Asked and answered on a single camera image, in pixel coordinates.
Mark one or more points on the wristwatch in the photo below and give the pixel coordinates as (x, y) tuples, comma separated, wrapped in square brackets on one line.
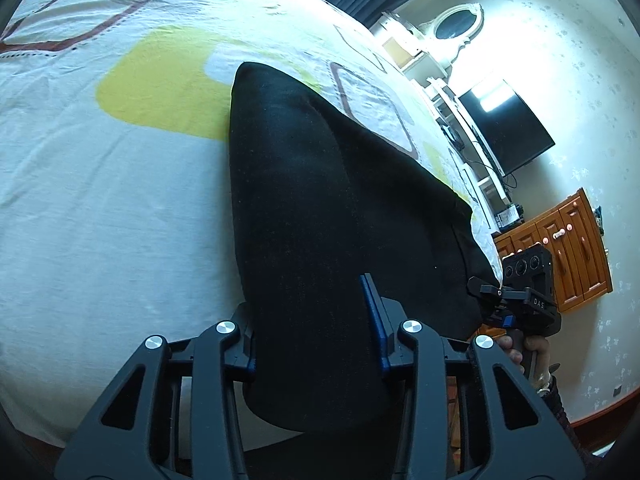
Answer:
[(546, 384)]

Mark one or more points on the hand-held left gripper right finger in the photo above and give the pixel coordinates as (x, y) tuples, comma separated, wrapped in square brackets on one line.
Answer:
[(376, 330)]

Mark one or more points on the oval mirror white frame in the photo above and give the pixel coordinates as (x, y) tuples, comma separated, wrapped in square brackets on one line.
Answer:
[(455, 25)]

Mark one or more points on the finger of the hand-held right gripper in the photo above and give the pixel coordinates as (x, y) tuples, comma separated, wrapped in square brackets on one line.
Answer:
[(500, 305)]

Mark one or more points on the black television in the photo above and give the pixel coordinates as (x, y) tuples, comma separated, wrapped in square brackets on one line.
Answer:
[(510, 125)]

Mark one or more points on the bed with patterned white sheet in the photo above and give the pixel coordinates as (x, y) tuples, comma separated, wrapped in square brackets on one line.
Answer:
[(100, 185)]

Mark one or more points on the person's right hand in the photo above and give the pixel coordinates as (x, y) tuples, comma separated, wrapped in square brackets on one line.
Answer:
[(544, 355)]

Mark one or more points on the wooden cabinet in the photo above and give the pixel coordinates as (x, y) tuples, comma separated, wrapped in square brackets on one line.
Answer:
[(560, 255)]

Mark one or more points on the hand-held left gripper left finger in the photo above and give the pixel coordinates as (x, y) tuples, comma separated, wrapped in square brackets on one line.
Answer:
[(235, 347)]

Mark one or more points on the white dresser with oval mirror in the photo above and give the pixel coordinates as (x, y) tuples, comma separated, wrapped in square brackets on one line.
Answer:
[(450, 105)]

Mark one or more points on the black pants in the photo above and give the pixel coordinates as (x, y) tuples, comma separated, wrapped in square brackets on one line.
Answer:
[(310, 220)]

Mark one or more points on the yellow box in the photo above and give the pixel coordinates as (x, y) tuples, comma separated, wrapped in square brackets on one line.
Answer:
[(395, 50)]

